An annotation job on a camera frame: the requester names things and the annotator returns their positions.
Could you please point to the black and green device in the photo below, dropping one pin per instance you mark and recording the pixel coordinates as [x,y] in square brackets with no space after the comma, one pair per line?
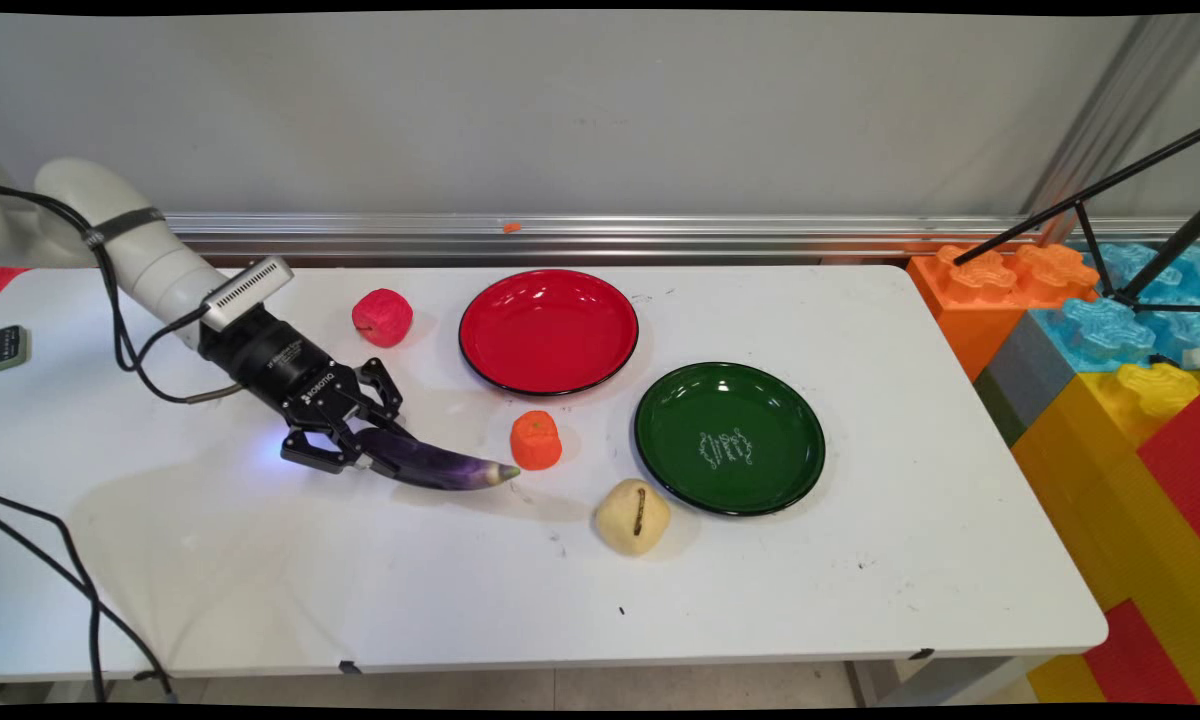
[8,348]

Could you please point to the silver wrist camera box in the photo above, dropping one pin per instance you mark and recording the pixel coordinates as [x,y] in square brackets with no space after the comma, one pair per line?
[248,290]

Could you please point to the aluminium rail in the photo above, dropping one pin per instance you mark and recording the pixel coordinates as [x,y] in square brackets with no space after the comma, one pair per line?
[660,235]

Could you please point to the blue giant toy block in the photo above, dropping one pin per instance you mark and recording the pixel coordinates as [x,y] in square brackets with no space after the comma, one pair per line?
[1110,335]

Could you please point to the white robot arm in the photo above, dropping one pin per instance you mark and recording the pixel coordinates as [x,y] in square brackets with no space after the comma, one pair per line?
[145,255]

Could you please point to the yellow giant toy block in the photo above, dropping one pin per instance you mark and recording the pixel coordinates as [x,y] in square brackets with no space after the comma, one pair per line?
[1090,480]

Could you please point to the grey giant toy block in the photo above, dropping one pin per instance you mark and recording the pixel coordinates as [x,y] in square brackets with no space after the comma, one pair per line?
[1020,375]

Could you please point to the black tripod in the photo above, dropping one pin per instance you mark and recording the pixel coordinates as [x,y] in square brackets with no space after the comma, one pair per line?
[1090,191]

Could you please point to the red toy apple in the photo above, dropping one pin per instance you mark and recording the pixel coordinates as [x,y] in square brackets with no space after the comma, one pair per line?
[382,318]

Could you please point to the purple toy eggplant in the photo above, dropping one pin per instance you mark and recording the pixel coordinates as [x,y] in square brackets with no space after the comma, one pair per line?
[440,468]

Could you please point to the beige toy pear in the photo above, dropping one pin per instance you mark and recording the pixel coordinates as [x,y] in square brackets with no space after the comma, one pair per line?
[630,520]

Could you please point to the white table leg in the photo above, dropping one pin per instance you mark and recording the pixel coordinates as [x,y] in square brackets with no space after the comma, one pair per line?
[920,680]

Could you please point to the orange toy fruit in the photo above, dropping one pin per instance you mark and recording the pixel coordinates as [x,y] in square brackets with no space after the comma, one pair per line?
[536,442]

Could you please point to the green enamel plate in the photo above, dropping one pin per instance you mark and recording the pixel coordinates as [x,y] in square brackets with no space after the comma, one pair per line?
[730,440]

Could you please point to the orange giant toy block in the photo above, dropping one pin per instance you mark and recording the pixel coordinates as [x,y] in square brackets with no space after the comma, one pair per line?
[970,300]

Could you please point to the red enamel plate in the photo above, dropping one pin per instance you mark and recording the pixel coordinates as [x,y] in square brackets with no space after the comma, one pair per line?
[548,330]

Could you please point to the red giant toy block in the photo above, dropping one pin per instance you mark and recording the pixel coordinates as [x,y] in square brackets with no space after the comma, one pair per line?
[1140,660]
[1182,460]

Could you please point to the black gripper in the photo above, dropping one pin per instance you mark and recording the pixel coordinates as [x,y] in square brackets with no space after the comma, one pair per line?
[280,365]

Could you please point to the red object at table edge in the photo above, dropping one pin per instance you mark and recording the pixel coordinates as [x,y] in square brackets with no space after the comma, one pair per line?
[5,280]

